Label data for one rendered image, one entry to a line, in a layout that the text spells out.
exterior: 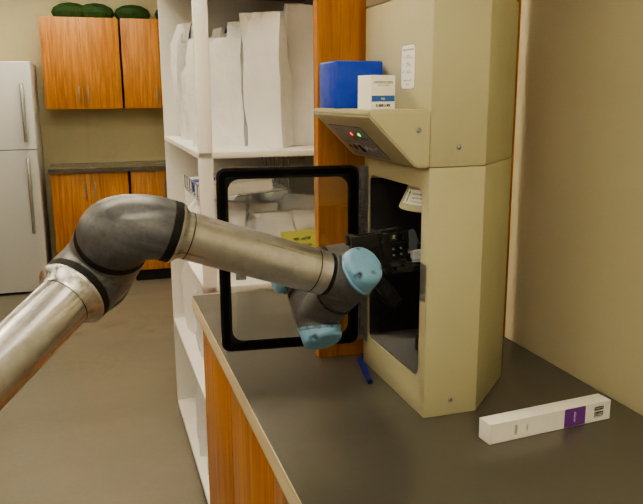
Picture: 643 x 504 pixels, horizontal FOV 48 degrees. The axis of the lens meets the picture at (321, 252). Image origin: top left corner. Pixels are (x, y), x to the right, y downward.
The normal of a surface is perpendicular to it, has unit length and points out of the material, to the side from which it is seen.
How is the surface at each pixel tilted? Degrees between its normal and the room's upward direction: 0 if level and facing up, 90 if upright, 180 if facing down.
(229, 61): 83
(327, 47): 90
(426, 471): 0
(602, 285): 90
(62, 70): 90
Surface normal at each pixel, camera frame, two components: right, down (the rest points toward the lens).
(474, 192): 0.30, 0.20
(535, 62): -0.95, 0.07
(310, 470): 0.00, -0.98
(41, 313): 0.37, -0.62
